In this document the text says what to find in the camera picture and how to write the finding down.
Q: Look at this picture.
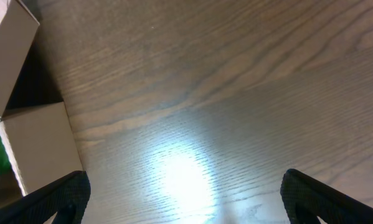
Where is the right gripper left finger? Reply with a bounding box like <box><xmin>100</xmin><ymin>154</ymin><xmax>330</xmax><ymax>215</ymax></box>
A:
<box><xmin>0</xmin><ymin>170</ymin><xmax>91</xmax><ymax>224</ymax></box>

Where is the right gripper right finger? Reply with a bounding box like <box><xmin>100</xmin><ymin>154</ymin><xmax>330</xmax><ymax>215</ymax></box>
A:
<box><xmin>280</xmin><ymin>169</ymin><xmax>373</xmax><ymax>224</ymax></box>

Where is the brown cardboard box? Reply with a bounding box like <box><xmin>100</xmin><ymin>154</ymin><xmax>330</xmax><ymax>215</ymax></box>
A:
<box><xmin>0</xmin><ymin>0</ymin><xmax>82</xmax><ymax>208</ymax></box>

